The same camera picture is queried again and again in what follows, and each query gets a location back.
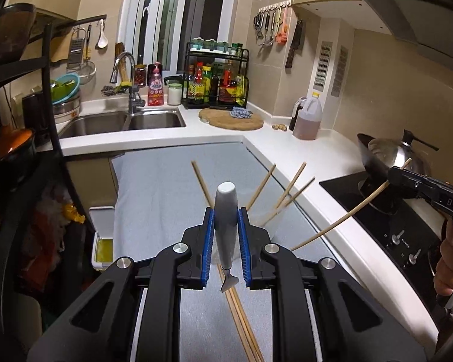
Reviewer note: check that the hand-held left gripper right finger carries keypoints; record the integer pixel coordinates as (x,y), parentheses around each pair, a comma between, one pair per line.
(245,249)

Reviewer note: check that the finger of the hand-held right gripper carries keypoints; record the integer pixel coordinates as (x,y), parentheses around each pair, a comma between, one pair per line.
(411,183)

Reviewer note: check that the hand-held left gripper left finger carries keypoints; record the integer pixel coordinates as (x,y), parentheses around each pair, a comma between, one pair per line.
(208,249)

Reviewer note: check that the set of wooden chopsticks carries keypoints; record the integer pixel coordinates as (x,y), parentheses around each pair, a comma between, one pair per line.
(201,181)

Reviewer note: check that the single wooden chopstick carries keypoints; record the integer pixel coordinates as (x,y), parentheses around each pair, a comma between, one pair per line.
(339,218)

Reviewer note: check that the person's right hand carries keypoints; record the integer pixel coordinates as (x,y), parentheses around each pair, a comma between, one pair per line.
(451,264)

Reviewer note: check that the steel wok lid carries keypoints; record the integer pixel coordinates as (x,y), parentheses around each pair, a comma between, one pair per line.
(396,151)

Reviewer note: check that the black wok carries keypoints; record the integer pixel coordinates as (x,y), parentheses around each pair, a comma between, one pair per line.
(373,162)

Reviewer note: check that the black gas stove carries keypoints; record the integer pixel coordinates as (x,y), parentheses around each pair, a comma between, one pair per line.
(366,203)

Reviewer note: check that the stove knob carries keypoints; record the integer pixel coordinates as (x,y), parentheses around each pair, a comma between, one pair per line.
(414,256)
(398,236)

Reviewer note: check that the grey table mat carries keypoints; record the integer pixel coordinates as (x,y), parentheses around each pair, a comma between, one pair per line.
(158,196)

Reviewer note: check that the white trash bin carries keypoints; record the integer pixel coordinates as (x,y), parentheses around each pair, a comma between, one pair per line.
(102,241)

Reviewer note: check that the yellow-cap oil jug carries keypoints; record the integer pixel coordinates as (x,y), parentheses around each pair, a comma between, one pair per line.
(307,120)

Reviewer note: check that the round wooden cutting board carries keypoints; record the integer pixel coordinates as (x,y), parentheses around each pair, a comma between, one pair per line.
(226,123)

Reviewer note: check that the ginger pieces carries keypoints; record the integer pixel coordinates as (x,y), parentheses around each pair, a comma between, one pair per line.
(279,126)

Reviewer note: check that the blue scrubbing cloth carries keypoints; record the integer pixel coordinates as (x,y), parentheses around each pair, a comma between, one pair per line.
(241,113)

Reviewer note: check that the yellow plastic bag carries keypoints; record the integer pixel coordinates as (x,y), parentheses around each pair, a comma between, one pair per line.
(74,213)

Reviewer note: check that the steel kitchen sink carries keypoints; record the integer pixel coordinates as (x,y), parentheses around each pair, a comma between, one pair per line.
(117,122)

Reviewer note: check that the white jar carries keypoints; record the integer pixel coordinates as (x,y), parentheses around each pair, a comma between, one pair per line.
(174,94)

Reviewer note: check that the row of condiment bottles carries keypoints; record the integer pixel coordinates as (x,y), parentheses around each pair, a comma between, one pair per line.
(215,86)

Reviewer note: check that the pink dish soap bottle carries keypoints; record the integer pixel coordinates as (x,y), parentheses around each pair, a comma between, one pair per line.
(155,88)

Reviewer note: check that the range hood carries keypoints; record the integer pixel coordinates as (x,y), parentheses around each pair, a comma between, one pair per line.
(419,11)

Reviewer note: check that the black spice rack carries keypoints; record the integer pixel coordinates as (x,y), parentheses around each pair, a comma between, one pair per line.
(246,75)

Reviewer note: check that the chrome faucet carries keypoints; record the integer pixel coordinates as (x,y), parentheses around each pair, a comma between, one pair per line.
(134,90)

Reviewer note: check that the hanging cleaver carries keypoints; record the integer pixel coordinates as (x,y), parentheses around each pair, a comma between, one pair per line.
(294,45)

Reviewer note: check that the yellow sponge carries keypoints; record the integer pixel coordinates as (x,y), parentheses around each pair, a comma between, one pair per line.
(125,83)

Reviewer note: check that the red chili jar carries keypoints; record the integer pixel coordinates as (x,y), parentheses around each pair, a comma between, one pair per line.
(141,75)

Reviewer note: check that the steel pot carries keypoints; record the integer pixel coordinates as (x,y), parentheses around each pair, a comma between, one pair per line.
(68,111)

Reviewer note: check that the row of green-lid spice jars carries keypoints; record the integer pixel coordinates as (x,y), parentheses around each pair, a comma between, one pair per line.
(211,45)

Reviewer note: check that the hanging kitchen tools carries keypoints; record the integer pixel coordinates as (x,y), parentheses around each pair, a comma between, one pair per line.
(270,26)

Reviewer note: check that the green bowl in pot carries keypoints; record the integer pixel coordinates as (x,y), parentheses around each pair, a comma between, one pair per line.
(66,88)

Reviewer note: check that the hanging mesh strainer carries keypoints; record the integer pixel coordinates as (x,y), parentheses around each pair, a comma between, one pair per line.
(87,71)

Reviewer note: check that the orange bowl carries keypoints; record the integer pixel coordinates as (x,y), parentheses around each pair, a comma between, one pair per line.
(11,143)

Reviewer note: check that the black shelf rack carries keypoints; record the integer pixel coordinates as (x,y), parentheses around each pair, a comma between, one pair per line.
(49,83)

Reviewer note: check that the window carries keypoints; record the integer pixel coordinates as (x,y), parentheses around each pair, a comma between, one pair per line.
(181,19)

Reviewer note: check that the hanging white spoon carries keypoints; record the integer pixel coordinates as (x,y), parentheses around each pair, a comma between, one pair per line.
(102,39)

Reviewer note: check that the hanging metal grater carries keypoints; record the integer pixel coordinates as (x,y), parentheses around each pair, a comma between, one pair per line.
(75,51)

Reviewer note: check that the dark pan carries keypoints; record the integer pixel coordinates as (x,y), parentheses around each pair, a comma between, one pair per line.
(11,26)

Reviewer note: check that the wall vent grille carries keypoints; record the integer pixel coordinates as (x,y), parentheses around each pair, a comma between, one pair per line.
(322,66)

